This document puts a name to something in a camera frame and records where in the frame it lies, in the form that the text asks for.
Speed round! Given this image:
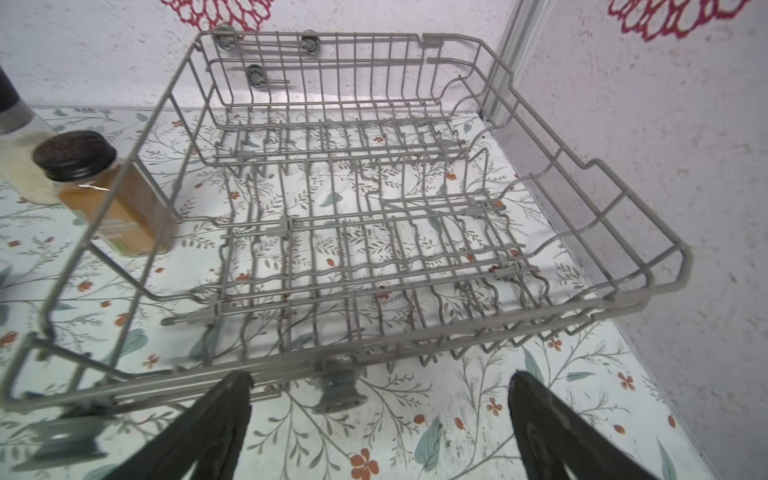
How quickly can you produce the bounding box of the grey wire dish rack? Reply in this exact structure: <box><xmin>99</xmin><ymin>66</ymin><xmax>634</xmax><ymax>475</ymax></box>
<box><xmin>1</xmin><ymin>27</ymin><xmax>693</xmax><ymax>479</ymax></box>

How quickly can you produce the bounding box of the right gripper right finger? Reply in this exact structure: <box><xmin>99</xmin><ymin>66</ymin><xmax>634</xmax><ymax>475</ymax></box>
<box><xmin>508</xmin><ymin>370</ymin><xmax>653</xmax><ymax>479</ymax></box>

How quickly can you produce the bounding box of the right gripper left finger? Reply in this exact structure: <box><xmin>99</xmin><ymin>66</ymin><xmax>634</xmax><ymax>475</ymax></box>
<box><xmin>106</xmin><ymin>371</ymin><xmax>253</xmax><ymax>479</ymax></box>

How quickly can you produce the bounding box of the salt grinder black lid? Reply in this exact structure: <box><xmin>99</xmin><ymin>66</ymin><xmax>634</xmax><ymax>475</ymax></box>
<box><xmin>1</xmin><ymin>70</ymin><xmax>60</xmax><ymax>206</ymax></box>

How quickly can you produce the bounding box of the small amber spice jar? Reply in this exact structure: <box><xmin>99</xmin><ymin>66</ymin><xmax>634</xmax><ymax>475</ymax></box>
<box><xmin>32</xmin><ymin>130</ymin><xmax>177</xmax><ymax>256</ymax></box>

